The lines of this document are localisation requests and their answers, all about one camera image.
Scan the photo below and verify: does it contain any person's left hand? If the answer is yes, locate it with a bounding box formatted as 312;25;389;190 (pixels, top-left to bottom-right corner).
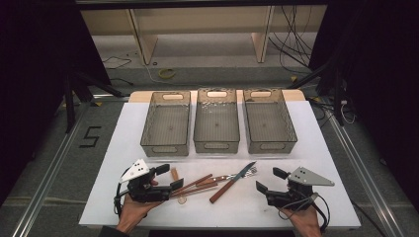
116;197;164;235

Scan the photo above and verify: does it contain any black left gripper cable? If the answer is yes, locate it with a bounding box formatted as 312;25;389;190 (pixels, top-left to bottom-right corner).
113;167;130;217

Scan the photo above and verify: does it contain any brown wooden chopstick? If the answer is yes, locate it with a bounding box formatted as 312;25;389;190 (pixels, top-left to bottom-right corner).
171;173;213;196
171;182;219;198

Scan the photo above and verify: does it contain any light wooden spoon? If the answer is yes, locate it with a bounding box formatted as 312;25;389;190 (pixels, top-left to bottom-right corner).
170;167;188;205

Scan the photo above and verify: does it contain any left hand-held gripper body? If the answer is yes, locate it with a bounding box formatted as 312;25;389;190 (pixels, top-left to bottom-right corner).
120;158;173;203

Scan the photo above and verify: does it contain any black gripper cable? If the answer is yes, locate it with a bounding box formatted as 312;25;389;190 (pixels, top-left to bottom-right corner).
113;167;130;217
309;194;331;233

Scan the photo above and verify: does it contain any white table cover sheet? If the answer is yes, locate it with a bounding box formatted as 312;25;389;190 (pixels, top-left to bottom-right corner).
78;100;362;230

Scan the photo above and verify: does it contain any black metal stand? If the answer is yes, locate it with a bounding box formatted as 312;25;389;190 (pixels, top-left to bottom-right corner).
63;69;125;133
287;59;346;126

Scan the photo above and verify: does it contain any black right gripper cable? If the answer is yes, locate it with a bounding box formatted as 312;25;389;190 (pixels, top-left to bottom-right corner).
309;194;331;233

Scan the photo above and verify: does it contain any white looped cable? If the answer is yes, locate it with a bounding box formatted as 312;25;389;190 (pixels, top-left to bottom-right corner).
340;100;358;125

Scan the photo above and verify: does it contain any wooden-handled fork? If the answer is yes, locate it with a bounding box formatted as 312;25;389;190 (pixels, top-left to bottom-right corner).
197;167;259;188

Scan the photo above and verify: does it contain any person's right hand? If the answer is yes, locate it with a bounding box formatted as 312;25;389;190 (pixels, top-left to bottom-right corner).
283;205;322;237

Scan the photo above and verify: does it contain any aluminium floor rail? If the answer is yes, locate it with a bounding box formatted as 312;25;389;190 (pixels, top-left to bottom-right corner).
324;102;407;237
11;98;91;237

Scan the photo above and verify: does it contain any white floor cable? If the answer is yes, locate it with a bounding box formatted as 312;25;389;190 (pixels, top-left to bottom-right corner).
141;61;174;86

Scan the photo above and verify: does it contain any thin black floor cable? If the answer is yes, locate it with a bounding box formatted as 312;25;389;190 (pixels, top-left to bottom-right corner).
102;55;133;70

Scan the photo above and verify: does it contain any grey right gripper cable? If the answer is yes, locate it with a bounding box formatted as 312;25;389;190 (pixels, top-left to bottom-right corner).
278;193;319;221

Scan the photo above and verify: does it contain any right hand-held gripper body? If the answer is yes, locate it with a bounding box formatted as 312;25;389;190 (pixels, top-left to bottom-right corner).
265;166;336;210

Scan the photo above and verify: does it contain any wooden-handled knife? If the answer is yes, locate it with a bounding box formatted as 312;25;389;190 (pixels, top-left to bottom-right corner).
209;161;257;204

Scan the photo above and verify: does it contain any clear grey plastic bin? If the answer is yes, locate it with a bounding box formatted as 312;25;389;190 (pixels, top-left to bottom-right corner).
242;88;298;155
193;88;241;155
140;91;192;158

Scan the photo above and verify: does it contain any light wooden desk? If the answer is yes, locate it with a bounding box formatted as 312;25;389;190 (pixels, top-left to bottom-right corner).
80;4;327;66

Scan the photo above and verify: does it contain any yellow tape roll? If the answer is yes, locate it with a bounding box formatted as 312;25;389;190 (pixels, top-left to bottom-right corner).
157;67;177;80

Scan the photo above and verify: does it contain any bundle of black cables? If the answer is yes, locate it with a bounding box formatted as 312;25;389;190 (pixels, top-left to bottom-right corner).
267;5;314;73

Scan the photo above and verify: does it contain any black curtain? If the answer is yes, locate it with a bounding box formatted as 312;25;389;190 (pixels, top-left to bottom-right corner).
0;0;112;205
308;0;419;206

